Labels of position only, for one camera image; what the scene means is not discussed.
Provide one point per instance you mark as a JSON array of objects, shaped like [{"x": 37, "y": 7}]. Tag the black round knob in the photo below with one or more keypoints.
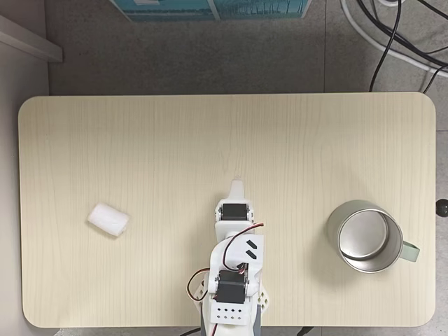
[{"x": 442, "y": 208}]

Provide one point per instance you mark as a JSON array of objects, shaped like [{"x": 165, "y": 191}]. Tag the blue printed box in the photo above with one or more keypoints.
[{"x": 210, "y": 8}]

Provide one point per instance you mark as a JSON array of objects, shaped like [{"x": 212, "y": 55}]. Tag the white cabinet ledge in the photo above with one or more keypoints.
[{"x": 24, "y": 40}]

